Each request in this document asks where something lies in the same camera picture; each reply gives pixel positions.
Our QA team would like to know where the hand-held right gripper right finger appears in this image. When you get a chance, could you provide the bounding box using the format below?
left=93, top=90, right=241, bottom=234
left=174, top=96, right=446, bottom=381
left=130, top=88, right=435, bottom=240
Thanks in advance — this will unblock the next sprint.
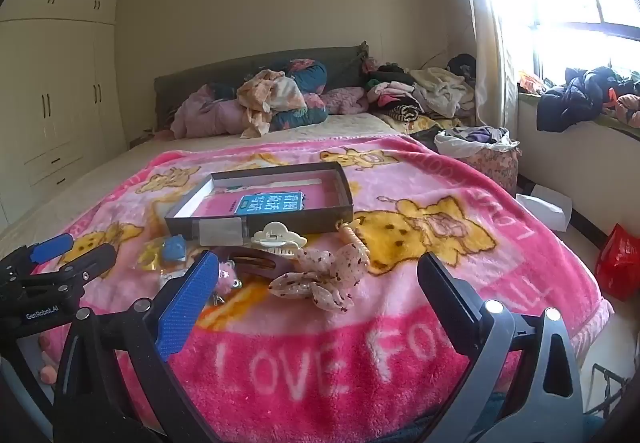
left=417, top=250, right=586, bottom=443

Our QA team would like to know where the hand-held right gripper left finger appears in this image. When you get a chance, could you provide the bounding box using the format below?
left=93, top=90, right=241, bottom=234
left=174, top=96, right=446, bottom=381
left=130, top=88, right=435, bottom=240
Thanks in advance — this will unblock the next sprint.
left=52, top=250, right=221, bottom=443

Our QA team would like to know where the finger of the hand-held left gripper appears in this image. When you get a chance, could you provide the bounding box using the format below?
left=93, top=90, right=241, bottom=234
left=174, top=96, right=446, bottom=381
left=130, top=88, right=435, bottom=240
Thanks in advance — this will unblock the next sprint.
left=0, top=233, right=75, bottom=276
left=30, top=243, right=117, bottom=298

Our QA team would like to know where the pink plush hair clip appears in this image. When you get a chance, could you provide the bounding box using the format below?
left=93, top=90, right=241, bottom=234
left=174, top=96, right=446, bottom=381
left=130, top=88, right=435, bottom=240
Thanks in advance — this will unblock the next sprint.
left=212, top=260, right=243, bottom=306

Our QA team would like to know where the clear bag with yellow item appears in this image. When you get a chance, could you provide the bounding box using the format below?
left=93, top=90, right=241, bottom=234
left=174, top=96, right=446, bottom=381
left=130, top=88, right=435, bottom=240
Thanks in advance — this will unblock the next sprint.
left=137, top=235, right=201, bottom=289

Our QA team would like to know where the white claw hair clip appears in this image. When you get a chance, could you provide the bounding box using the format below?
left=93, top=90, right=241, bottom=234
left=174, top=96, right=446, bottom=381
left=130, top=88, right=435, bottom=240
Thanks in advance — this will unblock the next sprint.
left=250, top=220, right=308, bottom=256

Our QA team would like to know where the floral bow hair tie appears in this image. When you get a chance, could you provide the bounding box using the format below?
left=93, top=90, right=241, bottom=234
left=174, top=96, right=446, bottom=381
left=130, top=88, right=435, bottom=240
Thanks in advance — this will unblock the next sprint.
left=269, top=243, right=371, bottom=313

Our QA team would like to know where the dark cardboard box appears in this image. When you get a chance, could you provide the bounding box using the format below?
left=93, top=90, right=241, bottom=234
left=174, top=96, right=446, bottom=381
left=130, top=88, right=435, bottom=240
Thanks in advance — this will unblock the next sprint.
left=164, top=162, right=355, bottom=244

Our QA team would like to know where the pink soft toy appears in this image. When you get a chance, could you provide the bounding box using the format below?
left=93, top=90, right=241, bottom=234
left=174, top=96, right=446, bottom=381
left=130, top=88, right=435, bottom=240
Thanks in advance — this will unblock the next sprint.
left=37, top=338, right=61, bottom=386

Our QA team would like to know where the brown hair clip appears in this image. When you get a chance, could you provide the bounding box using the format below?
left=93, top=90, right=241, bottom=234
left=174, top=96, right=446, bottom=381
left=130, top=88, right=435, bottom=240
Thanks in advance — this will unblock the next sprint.
left=207, top=245, right=301, bottom=284

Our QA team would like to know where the beige beaded hair clip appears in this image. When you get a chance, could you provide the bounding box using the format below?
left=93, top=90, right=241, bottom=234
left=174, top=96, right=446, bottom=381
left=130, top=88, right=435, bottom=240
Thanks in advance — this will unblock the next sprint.
left=337, top=220, right=373, bottom=264

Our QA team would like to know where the white cardboard box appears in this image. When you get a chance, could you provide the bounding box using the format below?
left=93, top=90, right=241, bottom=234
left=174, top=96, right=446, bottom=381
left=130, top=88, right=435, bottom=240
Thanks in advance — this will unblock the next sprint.
left=515, top=183, right=573, bottom=233

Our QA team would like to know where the pink printed blanket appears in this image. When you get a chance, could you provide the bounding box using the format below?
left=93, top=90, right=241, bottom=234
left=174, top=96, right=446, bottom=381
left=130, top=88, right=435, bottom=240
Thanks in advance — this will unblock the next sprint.
left=32, top=136, right=616, bottom=443

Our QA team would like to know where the floral laundry basket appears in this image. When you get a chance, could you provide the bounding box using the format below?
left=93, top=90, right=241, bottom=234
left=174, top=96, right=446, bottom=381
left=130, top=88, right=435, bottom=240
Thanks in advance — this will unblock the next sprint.
left=434, top=126, right=521, bottom=196

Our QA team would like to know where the cream wardrobe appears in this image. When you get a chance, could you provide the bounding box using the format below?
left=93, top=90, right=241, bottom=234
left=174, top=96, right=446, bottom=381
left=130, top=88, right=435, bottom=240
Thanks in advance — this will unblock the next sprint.
left=0, top=0, right=128, bottom=229

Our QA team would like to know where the red plastic bag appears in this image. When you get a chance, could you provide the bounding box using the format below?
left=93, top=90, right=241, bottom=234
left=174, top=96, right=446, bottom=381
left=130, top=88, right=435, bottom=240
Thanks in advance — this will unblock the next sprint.
left=595, top=223, right=640, bottom=301

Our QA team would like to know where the pink padded jacket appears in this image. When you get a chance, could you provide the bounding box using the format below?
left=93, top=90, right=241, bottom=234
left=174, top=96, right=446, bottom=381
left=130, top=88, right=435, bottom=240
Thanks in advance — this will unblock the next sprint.
left=172, top=86, right=251, bottom=139

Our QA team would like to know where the pile of mixed clothes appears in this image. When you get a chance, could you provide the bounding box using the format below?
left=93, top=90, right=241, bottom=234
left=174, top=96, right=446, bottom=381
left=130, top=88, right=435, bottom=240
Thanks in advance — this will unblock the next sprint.
left=367, top=54, right=478, bottom=129

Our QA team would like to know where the pile of pillows and clothes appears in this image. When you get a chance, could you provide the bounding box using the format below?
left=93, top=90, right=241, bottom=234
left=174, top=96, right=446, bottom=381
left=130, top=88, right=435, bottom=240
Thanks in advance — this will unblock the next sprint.
left=154, top=43, right=368, bottom=134

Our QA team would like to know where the pink fleece garment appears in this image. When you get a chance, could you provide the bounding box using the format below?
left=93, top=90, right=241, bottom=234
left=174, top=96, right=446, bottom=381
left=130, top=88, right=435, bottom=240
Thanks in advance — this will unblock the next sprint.
left=320, top=88, right=371, bottom=116

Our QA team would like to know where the beige floral cloth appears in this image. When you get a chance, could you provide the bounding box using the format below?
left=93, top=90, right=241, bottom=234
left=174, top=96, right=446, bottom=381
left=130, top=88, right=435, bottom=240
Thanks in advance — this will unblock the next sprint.
left=237, top=70, right=306, bottom=139

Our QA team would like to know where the orange cloth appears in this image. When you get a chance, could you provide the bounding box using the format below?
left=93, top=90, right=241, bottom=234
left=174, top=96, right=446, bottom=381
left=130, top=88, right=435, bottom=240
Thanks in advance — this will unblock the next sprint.
left=517, top=70, right=556, bottom=94

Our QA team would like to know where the dark navy jacket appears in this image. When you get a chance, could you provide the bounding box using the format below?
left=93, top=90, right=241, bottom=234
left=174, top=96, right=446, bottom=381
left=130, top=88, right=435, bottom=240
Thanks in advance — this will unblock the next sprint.
left=537, top=67, right=640, bottom=133

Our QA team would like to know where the cream curtain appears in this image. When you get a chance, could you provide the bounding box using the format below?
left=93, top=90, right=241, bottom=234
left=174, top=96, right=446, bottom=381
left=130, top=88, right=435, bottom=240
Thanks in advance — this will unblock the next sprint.
left=450, top=0, right=521, bottom=139

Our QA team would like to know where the orange patterned garment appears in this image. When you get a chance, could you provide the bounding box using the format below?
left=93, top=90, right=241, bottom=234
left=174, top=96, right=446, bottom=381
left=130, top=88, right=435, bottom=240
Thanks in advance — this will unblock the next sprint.
left=615, top=93, right=640, bottom=129

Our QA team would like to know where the dark blue floral quilt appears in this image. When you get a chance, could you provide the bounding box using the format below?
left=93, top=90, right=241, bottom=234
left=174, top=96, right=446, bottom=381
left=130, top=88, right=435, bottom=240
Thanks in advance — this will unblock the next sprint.
left=270, top=58, right=331, bottom=129

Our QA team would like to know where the black metal frame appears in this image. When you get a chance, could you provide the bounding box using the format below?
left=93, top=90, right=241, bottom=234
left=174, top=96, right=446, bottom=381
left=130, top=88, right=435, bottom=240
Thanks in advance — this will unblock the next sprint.
left=590, top=363, right=631, bottom=404

